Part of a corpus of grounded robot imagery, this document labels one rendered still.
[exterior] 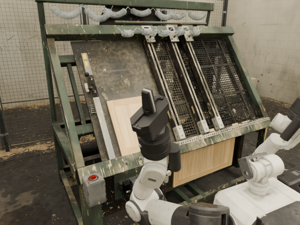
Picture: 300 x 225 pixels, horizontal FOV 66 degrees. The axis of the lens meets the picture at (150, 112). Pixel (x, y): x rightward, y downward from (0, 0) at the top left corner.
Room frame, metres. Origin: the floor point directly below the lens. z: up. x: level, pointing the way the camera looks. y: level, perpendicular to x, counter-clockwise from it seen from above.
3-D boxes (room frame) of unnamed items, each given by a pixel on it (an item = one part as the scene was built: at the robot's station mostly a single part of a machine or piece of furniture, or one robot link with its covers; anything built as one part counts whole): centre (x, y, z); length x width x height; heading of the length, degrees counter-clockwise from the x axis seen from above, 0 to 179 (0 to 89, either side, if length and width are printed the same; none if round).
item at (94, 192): (1.31, 0.37, 0.84); 0.12 x 0.12 x 0.18; 30
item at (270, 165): (0.62, -0.35, 1.44); 0.10 x 0.07 x 0.09; 115
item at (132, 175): (1.59, 0.03, 0.69); 0.50 x 0.14 x 0.24; 120
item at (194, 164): (2.34, -0.64, 0.53); 0.90 x 0.02 x 0.55; 120
